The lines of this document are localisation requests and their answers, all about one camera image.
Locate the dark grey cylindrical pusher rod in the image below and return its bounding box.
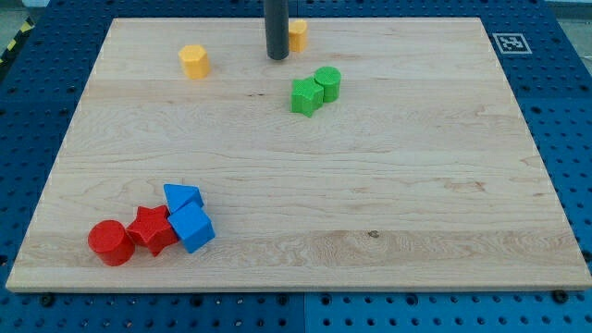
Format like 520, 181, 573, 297
264, 0, 290, 60

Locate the yellow heart block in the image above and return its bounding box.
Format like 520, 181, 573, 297
289, 19, 308, 53

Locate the yellow hexagon block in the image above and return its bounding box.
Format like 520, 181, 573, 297
179, 44, 211, 80

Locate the green cylinder block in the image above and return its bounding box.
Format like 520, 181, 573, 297
314, 67, 341, 103

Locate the green star block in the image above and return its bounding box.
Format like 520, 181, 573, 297
290, 77, 324, 117

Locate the blue triangle block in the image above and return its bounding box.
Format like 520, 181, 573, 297
163, 183, 204, 213

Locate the light wooden board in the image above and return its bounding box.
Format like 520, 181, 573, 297
6, 17, 591, 293

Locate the blue cube block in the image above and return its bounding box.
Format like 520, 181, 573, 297
168, 202, 216, 253

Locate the white fiducial marker tag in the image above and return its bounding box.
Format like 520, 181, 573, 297
492, 32, 532, 55

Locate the red star block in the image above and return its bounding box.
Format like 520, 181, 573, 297
126, 205, 179, 256

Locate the yellow black hazard tape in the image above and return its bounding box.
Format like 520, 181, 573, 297
1, 17, 35, 67

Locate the red cylinder block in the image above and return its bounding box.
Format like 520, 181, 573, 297
87, 220, 135, 266

